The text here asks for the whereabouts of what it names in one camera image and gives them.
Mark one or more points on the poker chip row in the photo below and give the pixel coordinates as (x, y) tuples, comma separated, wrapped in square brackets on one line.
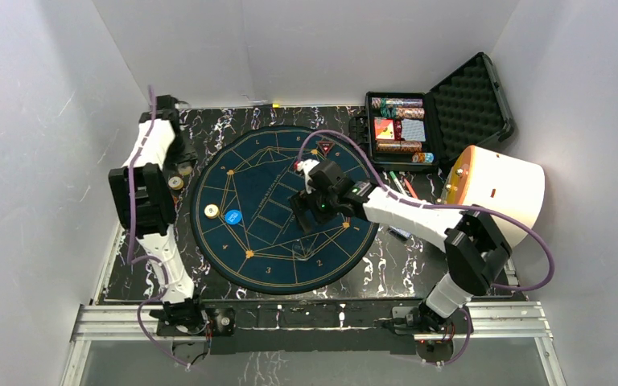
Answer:
[(398, 146), (416, 113), (393, 102)]

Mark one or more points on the red card deck box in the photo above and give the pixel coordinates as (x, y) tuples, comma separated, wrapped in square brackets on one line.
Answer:
[(384, 128)]

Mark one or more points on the blue patterned card deck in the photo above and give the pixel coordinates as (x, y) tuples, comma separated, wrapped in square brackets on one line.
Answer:
[(401, 234)]

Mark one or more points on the aluminium mounting rail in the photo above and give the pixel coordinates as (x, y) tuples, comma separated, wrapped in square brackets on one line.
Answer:
[(314, 326)]

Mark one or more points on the top poker chip row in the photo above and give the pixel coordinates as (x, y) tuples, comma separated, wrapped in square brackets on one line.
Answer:
[(393, 102)]

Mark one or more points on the white cylindrical drum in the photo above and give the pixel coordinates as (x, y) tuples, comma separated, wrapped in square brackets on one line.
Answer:
[(509, 185)]

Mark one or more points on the blue small blind button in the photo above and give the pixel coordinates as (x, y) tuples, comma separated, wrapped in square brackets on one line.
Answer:
[(233, 217)]

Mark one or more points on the black foam-lined carrying case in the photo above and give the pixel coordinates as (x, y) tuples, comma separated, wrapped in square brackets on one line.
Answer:
[(468, 107)]

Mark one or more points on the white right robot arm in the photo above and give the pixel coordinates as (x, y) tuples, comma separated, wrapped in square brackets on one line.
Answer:
[(474, 247)]

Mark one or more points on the round blue poker mat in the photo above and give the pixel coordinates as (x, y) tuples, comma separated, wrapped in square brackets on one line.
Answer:
[(255, 174)]

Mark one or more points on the red triangle marker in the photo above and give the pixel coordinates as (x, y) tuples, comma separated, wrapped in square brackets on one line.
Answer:
[(325, 147)]

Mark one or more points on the green marker pen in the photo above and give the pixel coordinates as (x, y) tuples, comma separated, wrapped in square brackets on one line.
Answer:
[(398, 183)]

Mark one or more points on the blue card deck in case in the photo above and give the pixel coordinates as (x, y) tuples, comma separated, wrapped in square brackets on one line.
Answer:
[(413, 130)]

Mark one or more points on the short poker chip stack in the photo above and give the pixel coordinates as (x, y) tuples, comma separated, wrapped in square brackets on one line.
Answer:
[(423, 158)]

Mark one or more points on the orange marker pen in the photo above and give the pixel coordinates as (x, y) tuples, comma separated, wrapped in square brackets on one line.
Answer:
[(410, 189)]

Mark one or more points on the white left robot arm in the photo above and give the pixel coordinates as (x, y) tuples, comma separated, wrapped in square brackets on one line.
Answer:
[(142, 190)]

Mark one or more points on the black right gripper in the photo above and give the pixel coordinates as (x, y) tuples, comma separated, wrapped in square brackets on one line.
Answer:
[(300, 203)]

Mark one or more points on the cream poker chip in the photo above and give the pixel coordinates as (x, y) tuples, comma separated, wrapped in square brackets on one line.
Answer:
[(211, 211)]

